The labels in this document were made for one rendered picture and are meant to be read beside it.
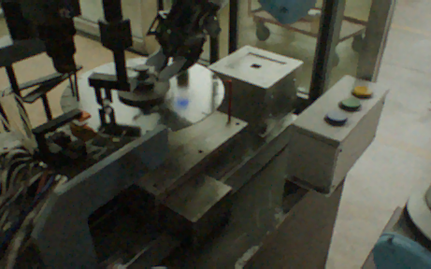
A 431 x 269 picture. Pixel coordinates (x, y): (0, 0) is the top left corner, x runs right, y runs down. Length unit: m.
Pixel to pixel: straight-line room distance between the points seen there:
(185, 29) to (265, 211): 0.40
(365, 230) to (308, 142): 1.13
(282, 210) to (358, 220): 1.13
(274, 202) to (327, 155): 0.15
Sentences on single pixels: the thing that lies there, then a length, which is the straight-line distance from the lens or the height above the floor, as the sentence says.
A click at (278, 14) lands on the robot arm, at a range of 0.63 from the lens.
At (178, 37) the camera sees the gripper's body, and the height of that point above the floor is 1.10.
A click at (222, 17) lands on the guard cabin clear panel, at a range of 1.29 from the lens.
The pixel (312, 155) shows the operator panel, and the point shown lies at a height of 0.84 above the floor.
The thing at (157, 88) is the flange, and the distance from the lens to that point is 0.87.
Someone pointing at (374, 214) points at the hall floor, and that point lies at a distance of 2.05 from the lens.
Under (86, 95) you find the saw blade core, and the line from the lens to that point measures 0.89.
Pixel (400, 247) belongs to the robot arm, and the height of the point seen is 0.96.
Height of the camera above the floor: 1.37
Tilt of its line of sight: 35 degrees down
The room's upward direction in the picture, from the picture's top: straight up
